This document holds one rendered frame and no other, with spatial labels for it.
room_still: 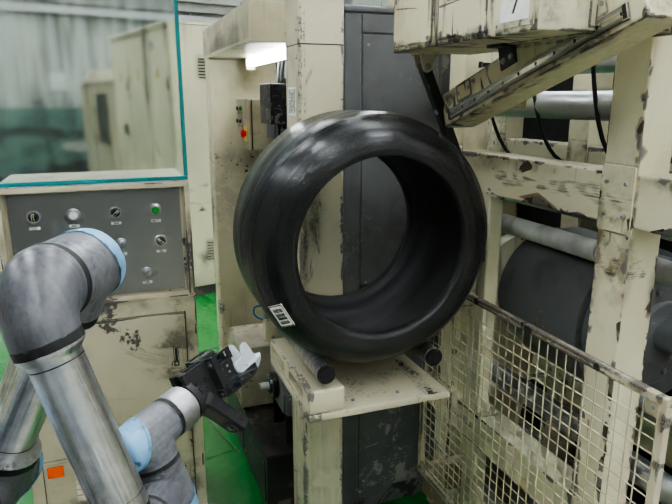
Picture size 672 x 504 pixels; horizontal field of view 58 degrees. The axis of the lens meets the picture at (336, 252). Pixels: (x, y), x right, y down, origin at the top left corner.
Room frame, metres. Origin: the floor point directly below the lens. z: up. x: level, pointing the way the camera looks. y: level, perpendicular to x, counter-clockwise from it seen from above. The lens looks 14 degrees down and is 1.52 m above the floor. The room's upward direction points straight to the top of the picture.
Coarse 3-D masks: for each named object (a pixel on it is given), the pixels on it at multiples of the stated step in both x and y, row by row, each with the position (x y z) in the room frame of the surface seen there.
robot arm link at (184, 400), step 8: (168, 392) 0.96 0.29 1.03; (176, 392) 0.96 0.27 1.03; (184, 392) 0.96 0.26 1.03; (176, 400) 0.94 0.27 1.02; (184, 400) 0.95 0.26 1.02; (192, 400) 0.95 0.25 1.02; (184, 408) 0.94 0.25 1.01; (192, 408) 0.95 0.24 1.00; (184, 416) 0.93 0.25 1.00; (192, 416) 0.94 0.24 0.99; (192, 424) 0.95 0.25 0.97; (184, 432) 0.94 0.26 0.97
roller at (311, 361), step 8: (296, 344) 1.45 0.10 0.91; (304, 352) 1.40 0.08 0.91; (312, 352) 1.38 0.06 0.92; (304, 360) 1.38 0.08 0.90; (312, 360) 1.34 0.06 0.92; (320, 360) 1.33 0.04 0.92; (312, 368) 1.32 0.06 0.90; (320, 368) 1.30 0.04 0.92; (328, 368) 1.30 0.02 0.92; (320, 376) 1.29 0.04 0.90; (328, 376) 1.30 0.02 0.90
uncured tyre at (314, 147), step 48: (288, 144) 1.36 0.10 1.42; (336, 144) 1.30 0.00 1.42; (384, 144) 1.33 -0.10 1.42; (432, 144) 1.38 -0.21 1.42; (240, 192) 1.46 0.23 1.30; (288, 192) 1.27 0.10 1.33; (432, 192) 1.67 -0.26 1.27; (480, 192) 1.45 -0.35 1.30; (240, 240) 1.37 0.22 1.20; (288, 240) 1.26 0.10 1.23; (432, 240) 1.67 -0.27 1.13; (480, 240) 1.42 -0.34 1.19; (288, 288) 1.26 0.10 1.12; (384, 288) 1.65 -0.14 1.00; (432, 288) 1.58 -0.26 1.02; (288, 336) 1.32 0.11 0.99; (336, 336) 1.30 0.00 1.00; (384, 336) 1.33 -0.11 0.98; (432, 336) 1.42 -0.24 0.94
